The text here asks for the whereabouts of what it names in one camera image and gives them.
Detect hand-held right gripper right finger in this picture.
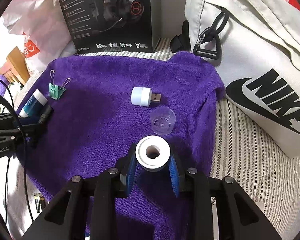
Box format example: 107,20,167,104
166,150,283,240

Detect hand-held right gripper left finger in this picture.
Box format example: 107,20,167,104
21,142,140,240

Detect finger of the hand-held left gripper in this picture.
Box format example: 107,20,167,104
14,124,48,148
0,112,42,130

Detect black rectangular stick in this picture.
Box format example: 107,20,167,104
39,104,53,125

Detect blue and white bottle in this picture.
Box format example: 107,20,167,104
19,89,48,117

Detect white tape roll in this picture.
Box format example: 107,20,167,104
135,135,171,172

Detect green binder clip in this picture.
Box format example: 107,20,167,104
48,70,72,101

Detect purple towel covered tray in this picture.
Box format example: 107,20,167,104
16,51,227,240

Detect clear plastic cap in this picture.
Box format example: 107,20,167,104
150,107,177,136

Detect black and gold bottle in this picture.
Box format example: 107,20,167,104
34,192,49,214

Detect white plug-in night light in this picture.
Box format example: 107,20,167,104
131,87,163,105

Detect wooden nightstand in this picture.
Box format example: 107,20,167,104
6,46,30,84

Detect white plastic shopping bag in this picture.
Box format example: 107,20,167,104
1,0,74,72

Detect black headset box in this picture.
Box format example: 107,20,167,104
57,0,163,53

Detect light grey waist bag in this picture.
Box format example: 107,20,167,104
184,0,300,158

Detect black bag strap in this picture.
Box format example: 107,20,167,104
170,21,191,53

